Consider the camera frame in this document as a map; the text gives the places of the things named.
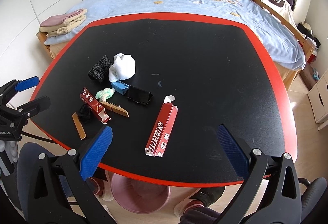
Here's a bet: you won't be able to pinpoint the dark red printed carton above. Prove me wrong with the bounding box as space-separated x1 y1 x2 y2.
80 87 111 125

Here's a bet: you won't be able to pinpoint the pink trash bin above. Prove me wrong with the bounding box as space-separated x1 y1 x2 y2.
111 174 171 214

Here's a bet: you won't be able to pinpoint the folded pink beige towels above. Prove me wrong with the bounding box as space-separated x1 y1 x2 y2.
39 8 87 37

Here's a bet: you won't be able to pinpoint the small black crumpled item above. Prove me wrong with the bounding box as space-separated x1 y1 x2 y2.
77 105 95 124

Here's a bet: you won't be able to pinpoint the black patterned sock bundle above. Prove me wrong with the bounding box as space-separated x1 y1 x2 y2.
88 55 112 83

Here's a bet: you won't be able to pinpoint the bed with blue sheet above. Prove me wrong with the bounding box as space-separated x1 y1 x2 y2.
36 0 315 89

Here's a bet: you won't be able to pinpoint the long red Surprise box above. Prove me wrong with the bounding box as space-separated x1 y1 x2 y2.
145 95 178 157

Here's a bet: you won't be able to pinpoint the white rolled socks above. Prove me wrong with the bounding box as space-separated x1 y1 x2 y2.
108 53 136 82

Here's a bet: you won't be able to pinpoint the white drawer cabinet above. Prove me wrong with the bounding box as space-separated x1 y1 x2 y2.
308 77 328 131

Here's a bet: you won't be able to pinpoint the brown cardboard piece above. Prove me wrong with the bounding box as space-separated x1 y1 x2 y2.
101 102 129 117

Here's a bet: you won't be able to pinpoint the brown cardboard strip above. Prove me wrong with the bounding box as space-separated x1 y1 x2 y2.
72 112 86 140

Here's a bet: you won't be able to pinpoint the black plastic tray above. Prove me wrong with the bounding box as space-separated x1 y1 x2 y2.
125 86 153 106

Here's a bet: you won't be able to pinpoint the green white crumpled wrapper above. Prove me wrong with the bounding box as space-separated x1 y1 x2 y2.
95 88 115 102

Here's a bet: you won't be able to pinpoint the red white shoe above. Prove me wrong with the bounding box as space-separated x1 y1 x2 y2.
173 197 204 217

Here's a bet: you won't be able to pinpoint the small blue carton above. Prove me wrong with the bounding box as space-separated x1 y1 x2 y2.
111 81 130 95

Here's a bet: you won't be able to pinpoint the white tote bag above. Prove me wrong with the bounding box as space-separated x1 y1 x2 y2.
260 0 290 19

